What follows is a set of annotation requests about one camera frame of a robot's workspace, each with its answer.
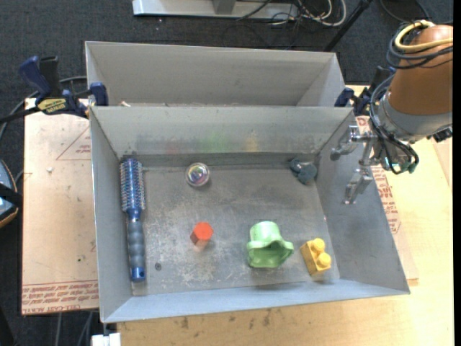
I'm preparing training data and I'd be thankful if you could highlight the clear iridescent ball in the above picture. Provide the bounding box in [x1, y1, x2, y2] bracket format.
[184, 161, 211, 188]

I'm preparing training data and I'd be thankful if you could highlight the black cylinder on white bracket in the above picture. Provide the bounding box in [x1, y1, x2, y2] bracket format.
[431, 127, 453, 143]

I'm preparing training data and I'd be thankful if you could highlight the yellow toy brick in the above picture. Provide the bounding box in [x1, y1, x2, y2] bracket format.
[299, 237, 333, 277]

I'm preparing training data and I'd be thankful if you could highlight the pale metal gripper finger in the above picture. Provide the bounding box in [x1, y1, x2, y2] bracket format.
[343, 169, 375, 205]
[329, 125, 362, 161]

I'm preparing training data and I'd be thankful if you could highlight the brown cardboard board, red print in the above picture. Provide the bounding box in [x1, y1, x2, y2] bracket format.
[21, 97, 421, 316]

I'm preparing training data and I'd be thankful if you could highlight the blue round hairbrush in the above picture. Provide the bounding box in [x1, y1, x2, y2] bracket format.
[119, 157, 147, 283]

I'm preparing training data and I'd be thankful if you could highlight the orange hexagonal block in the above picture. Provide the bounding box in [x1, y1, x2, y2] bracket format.
[189, 221, 215, 252]

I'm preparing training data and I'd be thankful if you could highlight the dark grey lumpy object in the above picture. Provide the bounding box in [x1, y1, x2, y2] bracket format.
[289, 157, 318, 185]

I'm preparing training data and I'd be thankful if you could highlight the green plastic cup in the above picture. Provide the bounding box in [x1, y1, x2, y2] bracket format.
[246, 221, 295, 270]

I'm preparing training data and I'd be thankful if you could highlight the grey metal bin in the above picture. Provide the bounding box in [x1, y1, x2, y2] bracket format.
[84, 40, 411, 324]

